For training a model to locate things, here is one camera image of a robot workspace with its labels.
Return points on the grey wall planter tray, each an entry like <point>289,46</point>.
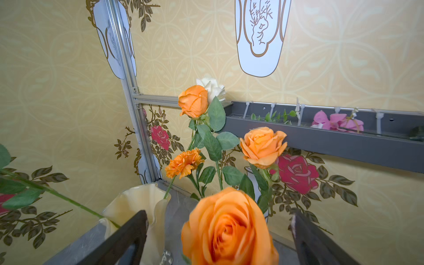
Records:
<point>390,138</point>

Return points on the pink flower in tray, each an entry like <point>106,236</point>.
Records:
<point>337,122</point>

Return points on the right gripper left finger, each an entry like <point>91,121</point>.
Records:
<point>125,246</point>

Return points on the cream white rose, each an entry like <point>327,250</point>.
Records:
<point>26,192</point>
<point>213,88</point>

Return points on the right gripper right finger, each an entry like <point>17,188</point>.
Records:
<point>314,247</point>

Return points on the orange rose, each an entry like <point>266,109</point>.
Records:
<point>261,148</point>
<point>228,228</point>
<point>206,122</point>

